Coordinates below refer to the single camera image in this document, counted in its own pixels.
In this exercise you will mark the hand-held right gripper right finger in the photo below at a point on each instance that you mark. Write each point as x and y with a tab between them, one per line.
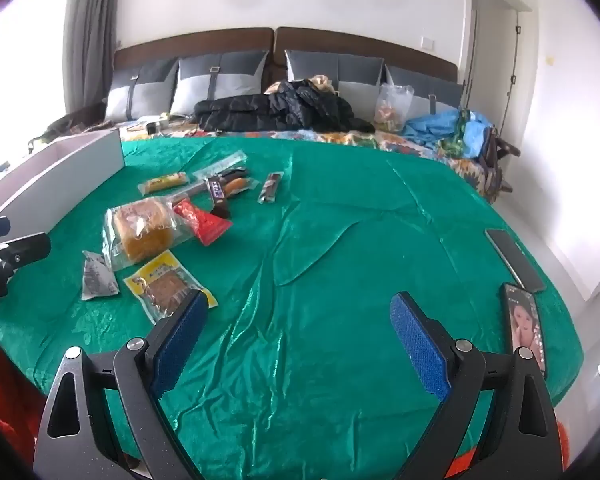
420	345

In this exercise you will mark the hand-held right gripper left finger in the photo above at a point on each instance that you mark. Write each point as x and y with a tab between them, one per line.
175	345

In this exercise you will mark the yellow dried tofu packet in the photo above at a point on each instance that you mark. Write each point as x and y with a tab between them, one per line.
165	280

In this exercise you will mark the grey cardboard box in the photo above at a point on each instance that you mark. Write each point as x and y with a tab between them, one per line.
55	185

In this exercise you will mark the small grey snack packet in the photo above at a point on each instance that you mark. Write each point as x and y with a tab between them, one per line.
97	275

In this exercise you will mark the bread loaf packet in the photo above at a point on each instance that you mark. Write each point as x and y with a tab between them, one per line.
140	230

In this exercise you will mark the red snack packet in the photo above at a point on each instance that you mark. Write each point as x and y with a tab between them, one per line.
205	225

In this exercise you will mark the yellow cake bar packet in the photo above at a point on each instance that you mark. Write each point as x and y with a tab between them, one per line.
162	182

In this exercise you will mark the long black snack packet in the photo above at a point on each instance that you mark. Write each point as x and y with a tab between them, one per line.
190	192

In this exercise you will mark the dark chocolate bar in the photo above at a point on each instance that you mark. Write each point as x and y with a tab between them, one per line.
216	192

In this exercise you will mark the orange sausage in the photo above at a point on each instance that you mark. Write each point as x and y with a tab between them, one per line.
237	186

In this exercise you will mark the brown sausage stick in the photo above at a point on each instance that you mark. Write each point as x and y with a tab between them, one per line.
270	187

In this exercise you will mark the clear stick snack packet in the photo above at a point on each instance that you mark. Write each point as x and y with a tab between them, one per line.
220	165

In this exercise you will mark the smartphone with lit screen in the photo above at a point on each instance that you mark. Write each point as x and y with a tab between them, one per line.
525	325

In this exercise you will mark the green shiny cloth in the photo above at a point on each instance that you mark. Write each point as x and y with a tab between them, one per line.
330	260

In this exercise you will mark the dark smartphone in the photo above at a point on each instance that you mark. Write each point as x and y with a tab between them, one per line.
515	257

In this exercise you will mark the dark cloth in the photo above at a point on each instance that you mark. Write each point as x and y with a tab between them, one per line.
70	122

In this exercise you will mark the white power strip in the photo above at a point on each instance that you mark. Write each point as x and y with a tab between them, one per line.
155	125

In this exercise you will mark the grey two-tone pillow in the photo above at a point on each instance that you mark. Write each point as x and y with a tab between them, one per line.
220	80
430	90
340	67
140	92

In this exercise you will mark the dark brown handbag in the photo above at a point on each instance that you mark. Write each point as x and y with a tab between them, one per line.
497	165

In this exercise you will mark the green patterned scarf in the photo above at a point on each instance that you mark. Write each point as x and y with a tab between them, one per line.
455	135

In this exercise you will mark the grey curtain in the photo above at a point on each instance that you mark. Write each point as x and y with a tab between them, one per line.
90	35

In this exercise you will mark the blue cloth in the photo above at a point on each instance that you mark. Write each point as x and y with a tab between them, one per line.
425	127

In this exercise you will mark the clear plastic bag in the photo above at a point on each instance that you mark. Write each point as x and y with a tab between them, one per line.
392	107

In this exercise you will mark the black puffer jacket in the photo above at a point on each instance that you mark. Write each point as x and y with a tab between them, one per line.
280	107

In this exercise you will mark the beige cloth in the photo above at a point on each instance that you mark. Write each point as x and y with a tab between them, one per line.
325	82

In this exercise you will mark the brown headboard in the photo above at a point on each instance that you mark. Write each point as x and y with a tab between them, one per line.
330	40

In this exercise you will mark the white wall socket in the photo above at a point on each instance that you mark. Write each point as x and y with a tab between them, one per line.
428	41

